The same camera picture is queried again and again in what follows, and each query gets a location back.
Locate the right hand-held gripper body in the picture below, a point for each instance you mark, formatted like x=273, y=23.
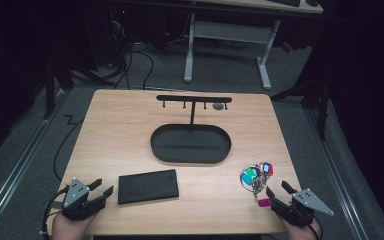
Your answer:
x=308, y=200

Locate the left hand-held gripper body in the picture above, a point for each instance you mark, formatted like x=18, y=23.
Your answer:
x=76, y=193

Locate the key bunch with coloured tags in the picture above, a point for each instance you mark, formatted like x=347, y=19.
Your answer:
x=255, y=180

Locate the black wallet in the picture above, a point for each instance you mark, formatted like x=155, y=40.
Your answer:
x=147, y=186

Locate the black tray with key rack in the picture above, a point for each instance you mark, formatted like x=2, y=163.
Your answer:
x=190, y=145

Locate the person's right hand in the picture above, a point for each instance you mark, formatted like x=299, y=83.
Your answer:
x=303, y=233

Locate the person's left hand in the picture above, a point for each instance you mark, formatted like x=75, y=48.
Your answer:
x=70, y=230

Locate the grey tape piece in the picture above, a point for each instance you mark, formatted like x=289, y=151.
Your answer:
x=56, y=204

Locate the black metal stand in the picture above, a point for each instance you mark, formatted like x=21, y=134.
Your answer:
x=320, y=100
x=50, y=86

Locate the grey round table grommet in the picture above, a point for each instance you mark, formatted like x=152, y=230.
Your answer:
x=218, y=106

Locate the desk with white legs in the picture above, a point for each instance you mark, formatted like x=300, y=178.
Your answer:
x=228, y=31

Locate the black keyboard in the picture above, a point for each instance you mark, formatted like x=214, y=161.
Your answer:
x=285, y=2

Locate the black computer mouse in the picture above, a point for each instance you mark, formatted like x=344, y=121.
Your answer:
x=312, y=2

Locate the metal floor rail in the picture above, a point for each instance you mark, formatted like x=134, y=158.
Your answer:
x=20, y=166
x=336, y=173

